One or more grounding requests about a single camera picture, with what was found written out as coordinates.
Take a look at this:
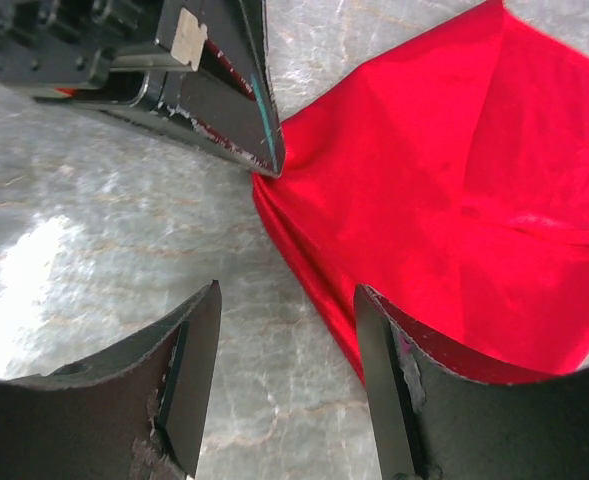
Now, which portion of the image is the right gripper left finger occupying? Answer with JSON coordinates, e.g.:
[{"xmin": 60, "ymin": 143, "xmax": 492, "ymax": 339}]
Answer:
[{"xmin": 0, "ymin": 282, "xmax": 222, "ymax": 479}]

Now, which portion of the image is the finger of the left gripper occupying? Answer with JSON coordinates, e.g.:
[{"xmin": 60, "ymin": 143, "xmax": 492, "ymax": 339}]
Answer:
[{"xmin": 143, "ymin": 1, "xmax": 285, "ymax": 177}]

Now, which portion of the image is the red cloth napkin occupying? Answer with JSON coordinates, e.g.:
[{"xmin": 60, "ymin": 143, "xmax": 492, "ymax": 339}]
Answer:
[{"xmin": 253, "ymin": 1, "xmax": 589, "ymax": 377}]

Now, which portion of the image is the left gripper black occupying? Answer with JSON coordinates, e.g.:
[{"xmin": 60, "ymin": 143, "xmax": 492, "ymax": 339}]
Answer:
[{"xmin": 0, "ymin": 1, "xmax": 184, "ymax": 108}]

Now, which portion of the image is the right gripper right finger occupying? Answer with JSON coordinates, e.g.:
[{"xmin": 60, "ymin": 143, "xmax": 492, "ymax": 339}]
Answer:
[{"xmin": 354, "ymin": 285, "xmax": 589, "ymax": 479}]

